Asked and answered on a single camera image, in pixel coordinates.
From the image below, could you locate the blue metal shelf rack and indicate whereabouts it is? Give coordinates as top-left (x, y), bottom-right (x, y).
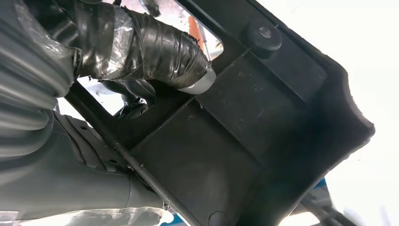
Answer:
top-left (160, 177), bottom-right (328, 226)

